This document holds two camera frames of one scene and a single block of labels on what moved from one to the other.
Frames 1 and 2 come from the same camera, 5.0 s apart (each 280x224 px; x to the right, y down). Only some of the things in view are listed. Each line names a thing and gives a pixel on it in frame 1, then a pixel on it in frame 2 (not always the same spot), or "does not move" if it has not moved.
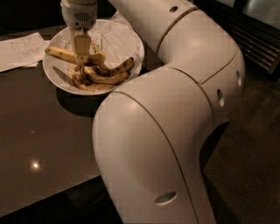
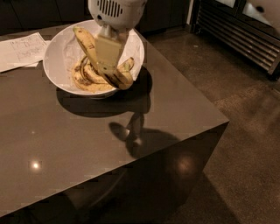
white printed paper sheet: x=23 y=52 does not move
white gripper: x=78 y=16 → x=118 y=14
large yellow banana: x=70 y=55 → x=122 y=81
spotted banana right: x=122 y=68 does not move
